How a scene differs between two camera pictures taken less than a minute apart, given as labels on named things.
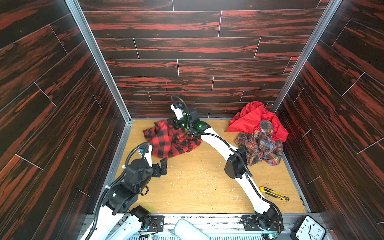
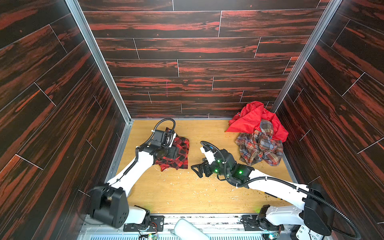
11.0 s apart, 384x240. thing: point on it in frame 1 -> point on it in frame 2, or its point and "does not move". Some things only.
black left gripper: x=157 y=168 -> x=170 y=150
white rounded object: x=184 y=230 does not move
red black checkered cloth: x=168 y=140 -> x=180 y=160
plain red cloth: x=249 y=118 does not move
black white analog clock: x=304 y=228 does not move
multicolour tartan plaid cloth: x=260 y=145 does not move
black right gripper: x=183 y=124 -> x=205 y=167
